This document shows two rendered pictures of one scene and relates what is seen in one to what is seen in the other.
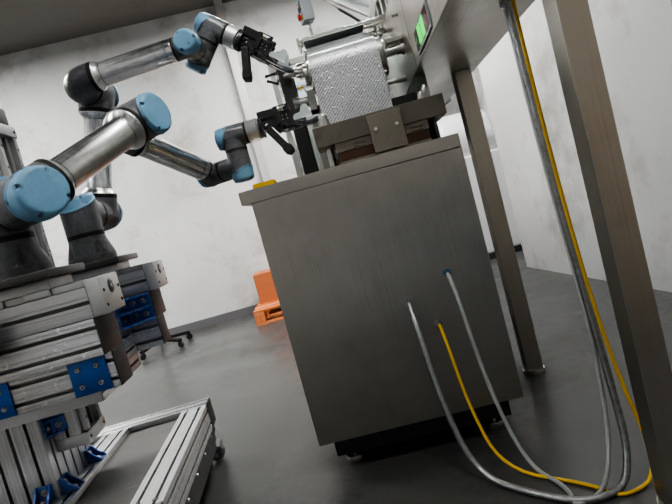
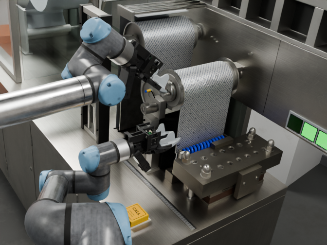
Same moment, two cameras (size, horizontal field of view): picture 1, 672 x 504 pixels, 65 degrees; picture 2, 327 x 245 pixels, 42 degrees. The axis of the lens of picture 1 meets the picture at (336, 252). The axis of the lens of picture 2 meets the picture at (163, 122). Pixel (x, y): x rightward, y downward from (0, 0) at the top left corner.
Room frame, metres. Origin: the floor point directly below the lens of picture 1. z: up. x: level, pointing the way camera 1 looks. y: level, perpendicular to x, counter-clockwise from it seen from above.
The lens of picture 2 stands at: (0.92, 0.82, 1.89)
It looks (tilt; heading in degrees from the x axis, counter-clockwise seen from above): 31 degrees down; 318
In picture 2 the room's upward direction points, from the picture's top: 6 degrees clockwise
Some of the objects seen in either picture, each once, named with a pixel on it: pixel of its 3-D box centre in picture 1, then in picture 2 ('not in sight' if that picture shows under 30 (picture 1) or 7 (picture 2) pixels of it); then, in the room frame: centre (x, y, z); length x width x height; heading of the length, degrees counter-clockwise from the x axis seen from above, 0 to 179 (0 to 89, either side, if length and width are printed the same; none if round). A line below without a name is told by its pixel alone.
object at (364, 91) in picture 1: (354, 100); (203, 123); (1.81, -0.19, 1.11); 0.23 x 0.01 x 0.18; 87
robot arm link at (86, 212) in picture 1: (80, 214); not in sight; (1.78, 0.78, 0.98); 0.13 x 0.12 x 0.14; 176
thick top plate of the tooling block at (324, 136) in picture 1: (377, 124); (228, 162); (1.68, -0.23, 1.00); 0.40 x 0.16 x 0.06; 87
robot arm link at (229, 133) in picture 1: (232, 137); (98, 157); (1.83, 0.24, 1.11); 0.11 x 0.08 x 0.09; 87
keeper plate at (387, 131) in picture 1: (387, 130); (248, 182); (1.59, -0.24, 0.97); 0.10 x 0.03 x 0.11; 87
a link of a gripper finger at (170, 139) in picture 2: (306, 112); (171, 138); (1.79, -0.02, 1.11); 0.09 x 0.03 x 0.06; 78
